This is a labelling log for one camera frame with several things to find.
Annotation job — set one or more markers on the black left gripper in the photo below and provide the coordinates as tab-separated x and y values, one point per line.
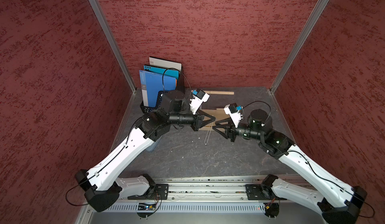
198	122

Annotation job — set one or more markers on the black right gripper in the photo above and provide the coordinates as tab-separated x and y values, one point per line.
230	131

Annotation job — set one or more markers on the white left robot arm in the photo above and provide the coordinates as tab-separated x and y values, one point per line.
102	185

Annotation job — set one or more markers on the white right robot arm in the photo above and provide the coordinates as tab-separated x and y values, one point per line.
336	201

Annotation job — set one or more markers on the wooden jewelry display stand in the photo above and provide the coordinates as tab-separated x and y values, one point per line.
214	106

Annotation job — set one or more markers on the black mesh file holder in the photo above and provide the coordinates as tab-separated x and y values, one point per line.
179	86

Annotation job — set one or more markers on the teal folder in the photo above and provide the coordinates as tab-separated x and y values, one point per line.
168	72

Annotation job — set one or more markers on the grey oval case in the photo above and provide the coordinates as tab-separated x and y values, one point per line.
153	145

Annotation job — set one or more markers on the blue folder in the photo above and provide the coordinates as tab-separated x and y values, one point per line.
152	83

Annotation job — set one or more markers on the white grey folder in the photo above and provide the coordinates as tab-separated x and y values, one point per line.
164	63

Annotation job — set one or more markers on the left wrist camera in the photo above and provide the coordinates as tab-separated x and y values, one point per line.
198	97

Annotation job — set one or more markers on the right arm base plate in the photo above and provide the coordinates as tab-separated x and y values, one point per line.
260	192

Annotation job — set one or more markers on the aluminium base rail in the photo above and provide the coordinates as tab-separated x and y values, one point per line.
208	195

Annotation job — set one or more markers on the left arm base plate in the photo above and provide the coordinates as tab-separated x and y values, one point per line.
159	191

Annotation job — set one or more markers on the right aluminium corner post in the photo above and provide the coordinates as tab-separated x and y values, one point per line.
307	29

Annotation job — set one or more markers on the aluminium corner post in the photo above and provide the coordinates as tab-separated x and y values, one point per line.
307	29
95	5

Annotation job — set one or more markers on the left aluminium corner post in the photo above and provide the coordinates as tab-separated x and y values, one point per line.
95	5

